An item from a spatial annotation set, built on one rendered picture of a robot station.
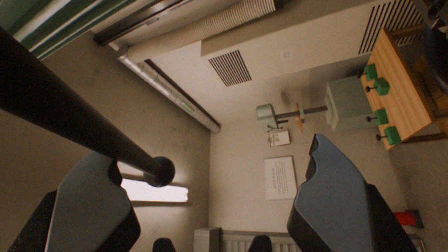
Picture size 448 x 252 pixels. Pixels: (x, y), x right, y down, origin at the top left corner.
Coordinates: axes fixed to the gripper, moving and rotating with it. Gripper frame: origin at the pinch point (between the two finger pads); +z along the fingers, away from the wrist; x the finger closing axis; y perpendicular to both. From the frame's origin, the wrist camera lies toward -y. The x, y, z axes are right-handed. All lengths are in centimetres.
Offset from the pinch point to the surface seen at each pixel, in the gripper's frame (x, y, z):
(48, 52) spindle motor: -15.7, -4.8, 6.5
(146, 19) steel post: -56, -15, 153
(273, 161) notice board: 87, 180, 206
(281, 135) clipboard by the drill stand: 103, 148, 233
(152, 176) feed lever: -6.6, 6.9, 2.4
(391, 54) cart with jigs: 106, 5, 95
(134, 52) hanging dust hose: -77, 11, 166
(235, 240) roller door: 21, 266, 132
